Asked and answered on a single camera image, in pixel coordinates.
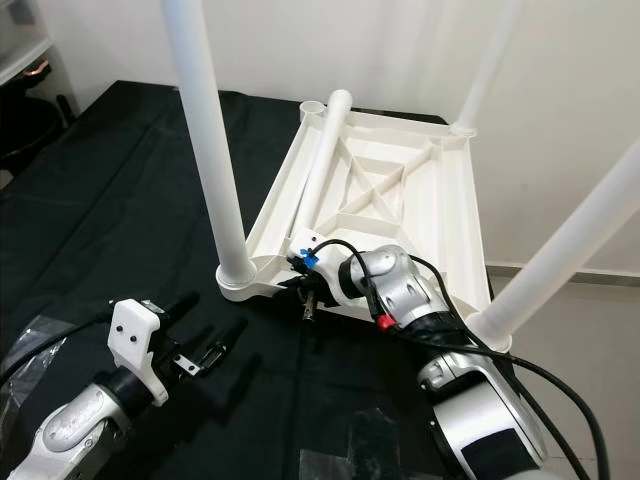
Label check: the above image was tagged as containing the black cloth cover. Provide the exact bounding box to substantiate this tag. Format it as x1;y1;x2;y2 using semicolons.
0;80;640;480

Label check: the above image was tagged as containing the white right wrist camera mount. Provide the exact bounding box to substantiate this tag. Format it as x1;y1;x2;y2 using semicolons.
292;232;371;313

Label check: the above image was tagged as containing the white plastic table top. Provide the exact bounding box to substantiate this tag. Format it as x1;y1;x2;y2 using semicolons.
215;98;498;329

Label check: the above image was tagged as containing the clear tape patch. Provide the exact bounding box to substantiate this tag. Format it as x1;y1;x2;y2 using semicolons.
0;315;63;403
300;405;413;480

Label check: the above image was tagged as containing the clear plastic storage box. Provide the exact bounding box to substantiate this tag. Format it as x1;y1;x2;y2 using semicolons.
0;0;53;83

